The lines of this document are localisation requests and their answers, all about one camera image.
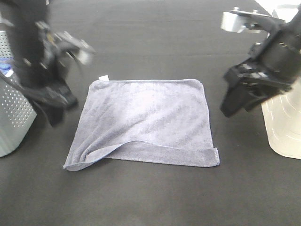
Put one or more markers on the blue cloth in basket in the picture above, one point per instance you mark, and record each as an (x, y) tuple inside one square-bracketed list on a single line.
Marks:
[(5, 65)]

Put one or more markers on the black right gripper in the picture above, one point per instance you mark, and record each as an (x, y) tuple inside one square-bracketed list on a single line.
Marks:
[(251, 83)]

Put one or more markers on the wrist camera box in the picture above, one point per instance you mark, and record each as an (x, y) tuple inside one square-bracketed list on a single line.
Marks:
[(239, 21), (77, 48)]

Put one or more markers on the cream plastic basket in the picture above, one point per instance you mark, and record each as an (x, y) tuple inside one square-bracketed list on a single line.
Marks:
[(282, 118)]

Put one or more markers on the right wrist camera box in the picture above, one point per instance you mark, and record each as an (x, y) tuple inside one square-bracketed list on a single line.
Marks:
[(239, 21)]

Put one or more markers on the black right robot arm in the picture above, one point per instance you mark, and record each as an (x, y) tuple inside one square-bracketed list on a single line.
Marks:
[(283, 45)]

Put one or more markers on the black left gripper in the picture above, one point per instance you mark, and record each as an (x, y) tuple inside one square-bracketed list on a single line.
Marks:
[(56, 96)]

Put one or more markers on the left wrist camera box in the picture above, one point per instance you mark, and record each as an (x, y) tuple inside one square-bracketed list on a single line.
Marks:
[(77, 48)]

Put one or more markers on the grey perforated laundry basket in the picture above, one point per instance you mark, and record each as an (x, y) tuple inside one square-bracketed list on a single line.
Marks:
[(16, 112)]

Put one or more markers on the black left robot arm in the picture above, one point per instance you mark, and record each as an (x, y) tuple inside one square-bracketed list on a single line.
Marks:
[(37, 71)]

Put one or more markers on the grey-blue towel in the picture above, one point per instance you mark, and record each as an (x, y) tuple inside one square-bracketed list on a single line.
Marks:
[(157, 121)]

